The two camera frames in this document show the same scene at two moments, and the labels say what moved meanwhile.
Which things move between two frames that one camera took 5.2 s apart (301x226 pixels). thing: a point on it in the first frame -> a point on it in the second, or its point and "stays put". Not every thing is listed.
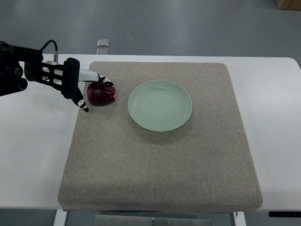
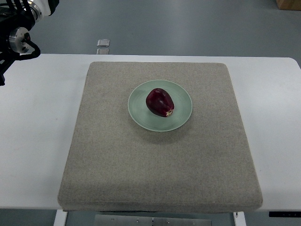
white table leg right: [239, 218] stays put
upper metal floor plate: [103, 43] stays put
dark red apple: [99, 94] -> [160, 102]
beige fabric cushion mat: [203, 165] stays put
